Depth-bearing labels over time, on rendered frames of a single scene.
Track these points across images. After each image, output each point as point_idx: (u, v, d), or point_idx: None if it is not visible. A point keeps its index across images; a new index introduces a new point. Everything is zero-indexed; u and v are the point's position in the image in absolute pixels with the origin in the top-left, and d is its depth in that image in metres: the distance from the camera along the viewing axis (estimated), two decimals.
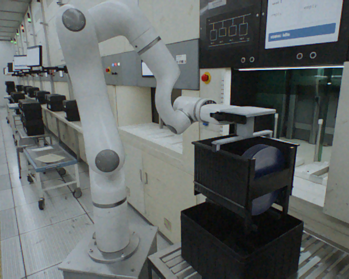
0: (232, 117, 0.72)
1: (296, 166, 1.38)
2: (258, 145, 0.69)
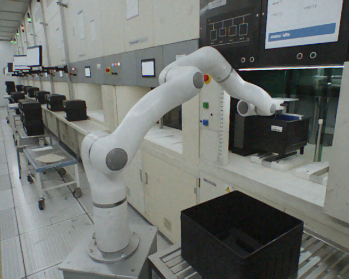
0: None
1: (296, 166, 1.38)
2: None
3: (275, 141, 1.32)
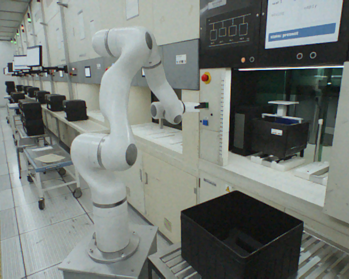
0: (201, 105, 1.39)
1: (297, 166, 1.38)
2: None
3: (275, 144, 1.33)
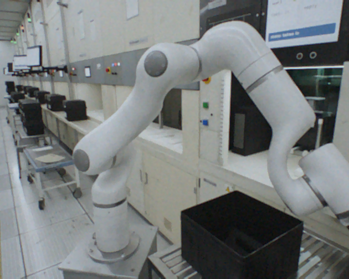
0: None
1: None
2: (315, 112, 1.59)
3: (307, 135, 1.50)
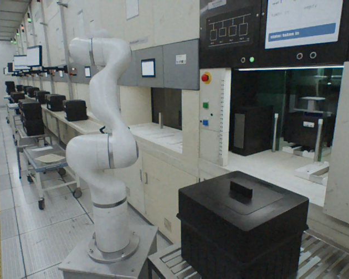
0: None
1: (325, 155, 1.56)
2: (315, 112, 1.59)
3: (307, 135, 1.50)
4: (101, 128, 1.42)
